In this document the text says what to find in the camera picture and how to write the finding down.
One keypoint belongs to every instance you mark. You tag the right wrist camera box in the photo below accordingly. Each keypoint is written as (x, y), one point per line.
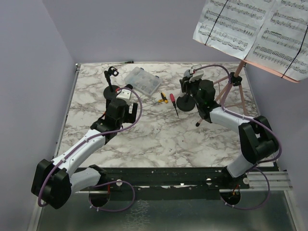
(196, 75)

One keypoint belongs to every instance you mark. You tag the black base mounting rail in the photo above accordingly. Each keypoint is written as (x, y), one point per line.
(175, 183)

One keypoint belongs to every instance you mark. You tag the white microphone silver grille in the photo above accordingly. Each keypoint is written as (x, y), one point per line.
(184, 82)

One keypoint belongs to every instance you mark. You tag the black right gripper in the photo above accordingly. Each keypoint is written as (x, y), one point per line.
(188, 84)

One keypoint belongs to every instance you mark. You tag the pink tripod music stand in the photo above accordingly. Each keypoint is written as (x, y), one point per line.
(280, 100)

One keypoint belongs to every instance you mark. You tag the right sheet music page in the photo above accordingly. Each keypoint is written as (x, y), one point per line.
(282, 43)

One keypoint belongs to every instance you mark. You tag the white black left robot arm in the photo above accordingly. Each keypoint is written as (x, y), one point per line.
(57, 179)

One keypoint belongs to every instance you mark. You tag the black round microphone stand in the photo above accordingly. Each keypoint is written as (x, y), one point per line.
(110, 91)

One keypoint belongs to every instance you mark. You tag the yellow black T-handle tool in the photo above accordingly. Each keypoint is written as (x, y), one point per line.
(163, 99)

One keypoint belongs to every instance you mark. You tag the red handled screwdriver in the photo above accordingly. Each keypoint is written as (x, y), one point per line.
(172, 98)

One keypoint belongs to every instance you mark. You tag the clear plastic screw box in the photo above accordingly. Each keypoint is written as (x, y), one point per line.
(143, 81)

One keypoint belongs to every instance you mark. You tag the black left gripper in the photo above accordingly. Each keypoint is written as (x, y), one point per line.
(130, 118)

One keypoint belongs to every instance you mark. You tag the black stand holding white microphone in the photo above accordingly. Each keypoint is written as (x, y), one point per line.
(185, 101)

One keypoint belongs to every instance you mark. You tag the sheet music page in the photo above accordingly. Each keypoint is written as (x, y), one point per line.
(282, 43)
(231, 26)

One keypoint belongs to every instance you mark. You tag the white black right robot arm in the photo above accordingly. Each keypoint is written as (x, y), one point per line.
(257, 141)

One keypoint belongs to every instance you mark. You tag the left sheet music page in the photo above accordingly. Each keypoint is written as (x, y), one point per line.
(231, 26)

